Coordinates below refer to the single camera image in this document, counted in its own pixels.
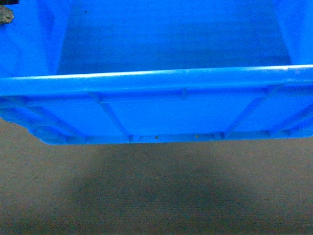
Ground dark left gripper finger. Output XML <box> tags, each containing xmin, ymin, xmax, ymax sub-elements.
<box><xmin>0</xmin><ymin>0</ymin><xmax>19</xmax><ymax>24</ymax></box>

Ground blue plastic crate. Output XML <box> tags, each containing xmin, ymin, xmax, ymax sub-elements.
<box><xmin>0</xmin><ymin>0</ymin><xmax>313</xmax><ymax>145</ymax></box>

